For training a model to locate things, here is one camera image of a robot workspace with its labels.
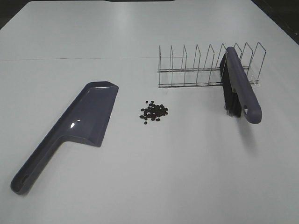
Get pile of coffee beans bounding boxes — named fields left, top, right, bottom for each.
left=139, top=100, right=169, bottom=125

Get purple plastic dustpan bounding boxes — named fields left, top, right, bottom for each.
left=10, top=81, right=119, bottom=195

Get purple hand brush black bristles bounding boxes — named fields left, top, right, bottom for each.
left=220, top=47, right=262, bottom=124

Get chrome wire dish rack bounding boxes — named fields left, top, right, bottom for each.
left=157, top=42, right=267, bottom=88

